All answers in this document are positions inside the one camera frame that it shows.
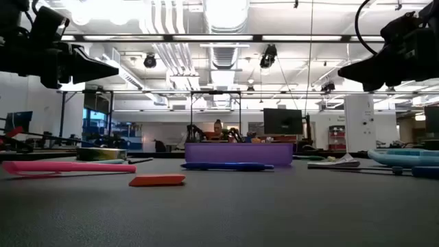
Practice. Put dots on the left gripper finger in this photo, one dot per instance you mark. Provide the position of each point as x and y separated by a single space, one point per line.
85 67
103 77

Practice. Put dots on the yellow green crayon box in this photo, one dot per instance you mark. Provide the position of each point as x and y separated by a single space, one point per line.
101 154

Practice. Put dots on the white paper tag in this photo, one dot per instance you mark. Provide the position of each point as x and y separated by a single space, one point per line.
343 162

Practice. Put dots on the teal pen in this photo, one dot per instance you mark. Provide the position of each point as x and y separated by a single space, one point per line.
109 161

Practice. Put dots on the black pencil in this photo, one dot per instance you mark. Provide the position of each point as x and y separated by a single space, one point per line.
140 160

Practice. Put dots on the pink highlighter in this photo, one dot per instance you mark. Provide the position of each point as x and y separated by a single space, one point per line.
68 167

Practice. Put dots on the red eraser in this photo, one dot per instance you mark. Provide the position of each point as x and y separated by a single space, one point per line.
156 180

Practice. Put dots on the blue pen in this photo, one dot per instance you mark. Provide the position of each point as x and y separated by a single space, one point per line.
223 166

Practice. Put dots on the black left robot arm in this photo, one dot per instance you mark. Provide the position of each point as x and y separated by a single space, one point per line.
10 51

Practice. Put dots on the white square pillar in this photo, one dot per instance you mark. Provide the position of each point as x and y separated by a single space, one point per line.
360 123

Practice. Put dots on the red bin shelf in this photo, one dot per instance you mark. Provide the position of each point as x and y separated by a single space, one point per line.
337 137

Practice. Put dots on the dark monitor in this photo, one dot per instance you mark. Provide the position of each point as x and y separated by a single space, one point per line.
19 121

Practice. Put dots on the overhead light bar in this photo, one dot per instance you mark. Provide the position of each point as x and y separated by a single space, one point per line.
168 38

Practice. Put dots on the light blue calculator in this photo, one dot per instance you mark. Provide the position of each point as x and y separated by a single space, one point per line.
401 158

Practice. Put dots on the small yellow lump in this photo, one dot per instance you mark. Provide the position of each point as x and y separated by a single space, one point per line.
331 158

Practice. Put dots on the black monitor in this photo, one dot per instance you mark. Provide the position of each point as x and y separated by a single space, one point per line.
283 121

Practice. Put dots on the person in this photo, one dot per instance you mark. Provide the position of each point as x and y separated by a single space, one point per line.
217 129

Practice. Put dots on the purple plastic pencil case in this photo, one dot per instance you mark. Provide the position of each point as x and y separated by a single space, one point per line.
240 152

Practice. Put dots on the black table mat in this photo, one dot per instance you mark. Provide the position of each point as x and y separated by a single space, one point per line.
240 212

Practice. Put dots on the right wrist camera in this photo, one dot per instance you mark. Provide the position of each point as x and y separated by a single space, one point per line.
399 24

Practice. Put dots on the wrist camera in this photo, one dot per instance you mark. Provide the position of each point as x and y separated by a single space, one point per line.
399 24
48 20

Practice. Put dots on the black ceiling camera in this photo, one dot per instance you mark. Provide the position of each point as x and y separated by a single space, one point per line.
328 87
268 56
150 61

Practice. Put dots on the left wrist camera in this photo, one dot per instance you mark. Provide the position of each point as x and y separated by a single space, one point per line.
48 20

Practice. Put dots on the black metal rig frame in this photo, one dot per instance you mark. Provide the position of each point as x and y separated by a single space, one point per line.
164 155

